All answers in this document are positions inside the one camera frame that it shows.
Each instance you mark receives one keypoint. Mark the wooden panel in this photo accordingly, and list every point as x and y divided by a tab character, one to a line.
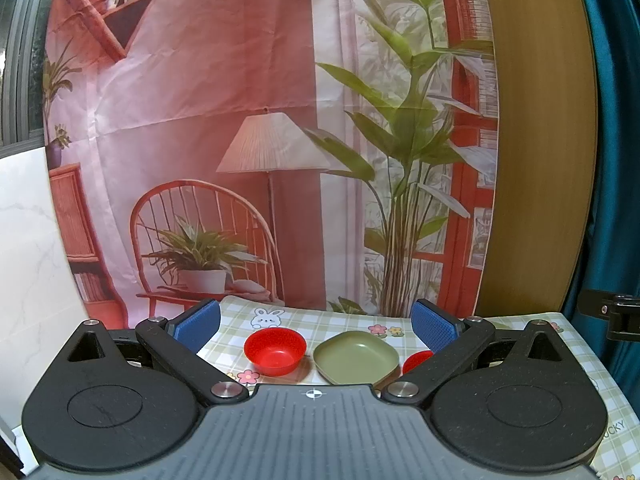
547	151

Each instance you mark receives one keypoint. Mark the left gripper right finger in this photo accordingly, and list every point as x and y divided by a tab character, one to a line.
456	345

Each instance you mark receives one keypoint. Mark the red plastic bowl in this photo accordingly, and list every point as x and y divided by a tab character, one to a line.
415	360
275	351

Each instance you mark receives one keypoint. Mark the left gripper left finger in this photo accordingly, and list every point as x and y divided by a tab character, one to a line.
174	345

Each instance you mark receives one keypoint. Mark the teal curtain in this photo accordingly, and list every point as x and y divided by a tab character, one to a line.
609	256

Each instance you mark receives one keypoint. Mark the printed room scene backdrop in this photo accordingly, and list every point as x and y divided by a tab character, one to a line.
332	155

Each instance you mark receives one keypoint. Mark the white marble board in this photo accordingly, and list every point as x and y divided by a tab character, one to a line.
40	305

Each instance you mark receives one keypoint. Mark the green square plate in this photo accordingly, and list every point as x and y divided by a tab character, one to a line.
355	358

